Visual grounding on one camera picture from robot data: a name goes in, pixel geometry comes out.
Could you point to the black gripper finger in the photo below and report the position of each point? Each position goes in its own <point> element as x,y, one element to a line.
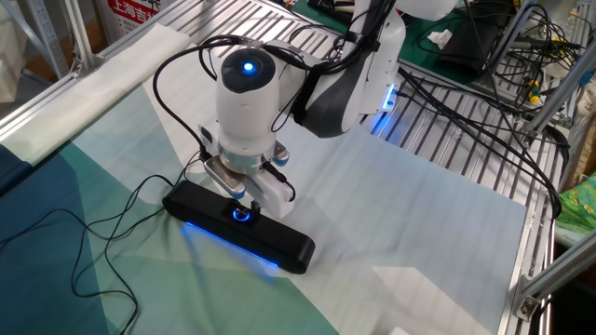
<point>255,207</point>

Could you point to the black fabric pouch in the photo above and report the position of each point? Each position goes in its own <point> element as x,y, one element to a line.
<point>465,46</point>

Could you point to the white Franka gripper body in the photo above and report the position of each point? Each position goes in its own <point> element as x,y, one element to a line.
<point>274,197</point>

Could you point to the silver and blue gripper camera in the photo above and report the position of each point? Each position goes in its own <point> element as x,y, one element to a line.
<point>223,176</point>

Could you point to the red and white printed box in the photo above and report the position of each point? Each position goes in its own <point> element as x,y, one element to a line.
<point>130,14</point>

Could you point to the grey perforated shelf upright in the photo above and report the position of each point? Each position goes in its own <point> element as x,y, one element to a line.
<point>46,37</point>

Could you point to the black speaker soundbar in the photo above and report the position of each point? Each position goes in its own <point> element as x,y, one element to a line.
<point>195,205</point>

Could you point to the green floral cloth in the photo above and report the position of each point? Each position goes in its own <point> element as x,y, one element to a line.
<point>577,205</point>

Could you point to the teal and white table cloth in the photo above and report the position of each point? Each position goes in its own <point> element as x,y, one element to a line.
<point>372,209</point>

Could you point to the aluminium corner brace post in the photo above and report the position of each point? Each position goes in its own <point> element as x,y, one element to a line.
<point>559,274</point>

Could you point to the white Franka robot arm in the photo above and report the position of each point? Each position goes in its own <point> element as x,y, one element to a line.
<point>247,116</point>

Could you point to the upright aluminium frame post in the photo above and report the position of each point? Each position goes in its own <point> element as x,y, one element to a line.
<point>79,32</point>

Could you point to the yellow and green screwdriver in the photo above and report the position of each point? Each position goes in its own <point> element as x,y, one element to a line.
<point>534,93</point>

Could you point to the green cutting mat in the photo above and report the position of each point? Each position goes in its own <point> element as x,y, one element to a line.
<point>414,46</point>

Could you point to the crumpled white tissue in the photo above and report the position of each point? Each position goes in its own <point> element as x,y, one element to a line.
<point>440,39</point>

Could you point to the slanted aluminium frame post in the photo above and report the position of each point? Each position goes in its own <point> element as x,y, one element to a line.
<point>559,88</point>

